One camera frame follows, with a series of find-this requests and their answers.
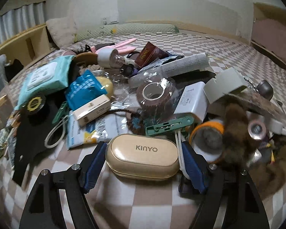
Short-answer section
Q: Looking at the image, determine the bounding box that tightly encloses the white power adapter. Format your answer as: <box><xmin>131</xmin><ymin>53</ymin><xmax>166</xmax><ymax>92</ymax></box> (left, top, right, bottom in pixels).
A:
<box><xmin>174</xmin><ymin>81</ymin><xmax>209</xmax><ymax>123</ymax></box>

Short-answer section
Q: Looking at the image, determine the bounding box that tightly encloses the green bolster pillow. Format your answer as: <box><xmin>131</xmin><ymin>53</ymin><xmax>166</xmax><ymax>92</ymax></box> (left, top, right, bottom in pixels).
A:
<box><xmin>74</xmin><ymin>23</ymin><xmax>179</xmax><ymax>42</ymax></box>

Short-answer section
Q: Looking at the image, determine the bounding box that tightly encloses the pink bunny hand mirror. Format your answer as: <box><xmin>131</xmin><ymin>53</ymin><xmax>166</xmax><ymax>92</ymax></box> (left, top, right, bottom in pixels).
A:
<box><xmin>90</xmin><ymin>38</ymin><xmax>137</xmax><ymax>55</ymax></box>

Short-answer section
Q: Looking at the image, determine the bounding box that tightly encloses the wall power outlet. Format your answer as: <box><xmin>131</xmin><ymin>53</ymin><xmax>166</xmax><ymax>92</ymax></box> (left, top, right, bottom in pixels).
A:
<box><xmin>102</xmin><ymin>17</ymin><xmax>119</xmax><ymax>25</ymax></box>

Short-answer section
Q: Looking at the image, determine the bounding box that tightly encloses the grey cardboard box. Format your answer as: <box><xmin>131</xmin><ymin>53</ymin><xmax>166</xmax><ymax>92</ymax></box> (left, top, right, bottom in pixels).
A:
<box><xmin>203</xmin><ymin>67</ymin><xmax>247</xmax><ymax>104</ymax></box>

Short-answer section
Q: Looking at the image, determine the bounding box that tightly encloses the white cream small box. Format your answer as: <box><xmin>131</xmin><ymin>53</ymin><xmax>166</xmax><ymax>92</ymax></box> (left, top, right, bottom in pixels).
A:
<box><xmin>73</xmin><ymin>95</ymin><xmax>111</xmax><ymax>127</ymax></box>

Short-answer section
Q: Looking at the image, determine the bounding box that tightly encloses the white blue mask packet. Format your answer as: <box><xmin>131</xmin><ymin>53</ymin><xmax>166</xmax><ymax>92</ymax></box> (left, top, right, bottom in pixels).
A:
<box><xmin>67</xmin><ymin>111</ymin><xmax>132</xmax><ymax>149</ymax></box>

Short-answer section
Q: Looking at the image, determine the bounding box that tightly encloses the green clothes clip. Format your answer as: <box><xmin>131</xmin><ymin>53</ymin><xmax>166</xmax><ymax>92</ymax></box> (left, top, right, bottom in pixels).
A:
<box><xmin>145</xmin><ymin>116</ymin><xmax>194</xmax><ymax>136</ymax></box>

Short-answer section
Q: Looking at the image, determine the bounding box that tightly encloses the grey window curtain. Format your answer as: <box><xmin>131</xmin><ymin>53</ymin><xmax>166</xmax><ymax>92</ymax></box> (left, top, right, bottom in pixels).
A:
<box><xmin>0</xmin><ymin>2</ymin><xmax>46</xmax><ymax>44</ymax></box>

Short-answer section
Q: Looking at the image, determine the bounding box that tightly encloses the dark round ball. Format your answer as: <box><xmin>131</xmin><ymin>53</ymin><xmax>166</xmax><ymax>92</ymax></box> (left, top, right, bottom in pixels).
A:
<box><xmin>256</xmin><ymin>80</ymin><xmax>274</xmax><ymax>101</ymax></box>

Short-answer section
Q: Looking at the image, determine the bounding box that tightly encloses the brown tape roll in wrap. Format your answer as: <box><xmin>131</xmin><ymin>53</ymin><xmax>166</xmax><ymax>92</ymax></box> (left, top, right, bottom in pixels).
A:
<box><xmin>136</xmin><ymin>77</ymin><xmax>178</xmax><ymax>119</ymax></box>

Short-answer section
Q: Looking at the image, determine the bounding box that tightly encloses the brown fur hair piece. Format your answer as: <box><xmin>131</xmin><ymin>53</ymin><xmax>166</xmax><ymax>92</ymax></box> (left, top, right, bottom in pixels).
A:
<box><xmin>220</xmin><ymin>98</ymin><xmax>286</xmax><ymax>200</ymax></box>

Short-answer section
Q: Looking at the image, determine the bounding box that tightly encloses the grey headboard panel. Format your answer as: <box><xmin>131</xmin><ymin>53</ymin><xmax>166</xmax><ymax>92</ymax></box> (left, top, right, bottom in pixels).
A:
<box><xmin>117</xmin><ymin>0</ymin><xmax>240</xmax><ymax>35</ymax></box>

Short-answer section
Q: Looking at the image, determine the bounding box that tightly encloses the wooden bedside shelf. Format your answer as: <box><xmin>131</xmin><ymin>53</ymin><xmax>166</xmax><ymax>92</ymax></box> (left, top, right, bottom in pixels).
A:
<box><xmin>0</xmin><ymin>23</ymin><xmax>56</xmax><ymax>82</ymax></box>

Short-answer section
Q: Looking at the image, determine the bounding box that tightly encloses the blue snack packet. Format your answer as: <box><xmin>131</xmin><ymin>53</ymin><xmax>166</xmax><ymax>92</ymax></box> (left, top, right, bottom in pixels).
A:
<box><xmin>65</xmin><ymin>70</ymin><xmax>107</xmax><ymax>111</ymax></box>

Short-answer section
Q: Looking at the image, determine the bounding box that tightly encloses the checkered bed sheet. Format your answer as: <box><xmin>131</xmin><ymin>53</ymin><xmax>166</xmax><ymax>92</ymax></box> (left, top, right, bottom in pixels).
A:
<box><xmin>0</xmin><ymin>34</ymin><xmax>286</xmax><ymax>228</ymax></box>

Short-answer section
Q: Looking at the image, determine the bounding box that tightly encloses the black clothing on shelf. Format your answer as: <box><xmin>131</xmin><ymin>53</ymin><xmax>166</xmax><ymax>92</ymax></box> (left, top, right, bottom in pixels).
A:
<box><xmin>4</xmin><ymin>59</ymin><xmax>24</xmax><ymax>82</ymax></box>

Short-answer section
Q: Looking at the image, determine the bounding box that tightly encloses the orange tape roll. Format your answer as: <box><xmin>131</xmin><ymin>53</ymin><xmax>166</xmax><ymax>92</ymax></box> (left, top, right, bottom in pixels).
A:
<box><xmin>189</xmin><ymin>118</ymin><xmax>224</xmax><ymax>162</ymax></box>

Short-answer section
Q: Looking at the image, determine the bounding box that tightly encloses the pink blanket in alcove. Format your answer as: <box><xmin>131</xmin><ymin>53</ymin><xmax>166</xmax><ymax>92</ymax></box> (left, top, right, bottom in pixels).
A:
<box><xmin>252</xmin><ymin>19</ymin><xmax>286</xmax><ymax>62</ymax></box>

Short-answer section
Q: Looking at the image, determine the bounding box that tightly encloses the teal wet wipes pack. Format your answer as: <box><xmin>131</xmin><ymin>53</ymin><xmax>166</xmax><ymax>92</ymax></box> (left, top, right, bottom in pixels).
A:
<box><xmin>14</xmin><ymin>55</ymin><xmax>75</xmax><ymax>110</ymax></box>

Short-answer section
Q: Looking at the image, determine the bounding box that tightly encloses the white fluffy pillow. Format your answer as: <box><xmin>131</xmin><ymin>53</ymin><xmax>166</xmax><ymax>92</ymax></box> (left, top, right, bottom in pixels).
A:
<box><xmin>46</xmin><ymin>17</ymin><xmax>77</xmax><ymax>49</ymax></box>

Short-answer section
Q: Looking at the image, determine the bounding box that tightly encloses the floral fabric pouch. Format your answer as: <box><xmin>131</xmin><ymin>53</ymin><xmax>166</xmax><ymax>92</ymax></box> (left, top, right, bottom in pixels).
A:
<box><xmin>0</xmin><ymin>128</ymin><xmax>9</xmax><ymax>158</ymax></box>

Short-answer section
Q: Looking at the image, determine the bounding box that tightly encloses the black fabric bag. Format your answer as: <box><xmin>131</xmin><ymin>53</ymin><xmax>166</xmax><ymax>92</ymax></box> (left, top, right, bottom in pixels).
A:
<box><xmin>12</xmin><ymin>92</ymin><xmax>67</xmax><ymax>185</ymax></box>

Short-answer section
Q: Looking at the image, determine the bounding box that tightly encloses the beige KINYO case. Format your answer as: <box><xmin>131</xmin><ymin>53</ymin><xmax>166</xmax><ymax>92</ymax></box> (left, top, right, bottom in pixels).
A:
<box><xmin>106</xmin><ymin>134</ymin><xmax>179</xmax><ymax>181</ymax></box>

